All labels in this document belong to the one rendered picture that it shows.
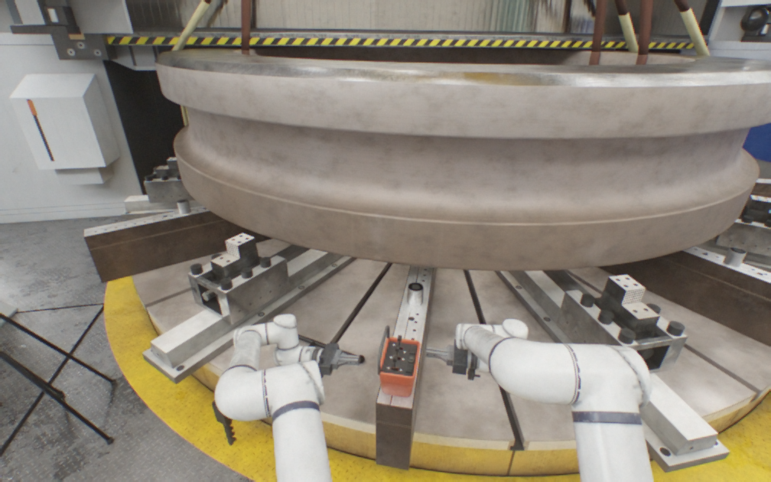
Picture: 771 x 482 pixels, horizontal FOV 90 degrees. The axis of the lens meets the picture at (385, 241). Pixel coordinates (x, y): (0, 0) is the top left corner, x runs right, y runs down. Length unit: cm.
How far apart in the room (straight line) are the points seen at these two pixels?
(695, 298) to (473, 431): 186
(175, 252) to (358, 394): 193
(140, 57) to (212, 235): 225
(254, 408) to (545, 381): 68
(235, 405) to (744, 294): 286
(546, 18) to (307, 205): 408
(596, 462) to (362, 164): 157
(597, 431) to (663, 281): 248
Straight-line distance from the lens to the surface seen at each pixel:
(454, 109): 173
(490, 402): 212
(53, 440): 288
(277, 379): 107
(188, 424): 259
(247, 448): 238
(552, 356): 84
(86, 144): 489
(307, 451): 99
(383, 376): 150
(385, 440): 172
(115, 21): 396
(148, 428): 267
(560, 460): 228
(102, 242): 331
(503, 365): 87
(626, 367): 89
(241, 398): 108
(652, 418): 222
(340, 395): 209
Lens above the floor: 190
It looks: 28 degrees down
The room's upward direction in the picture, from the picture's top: 1 degrees clockwise
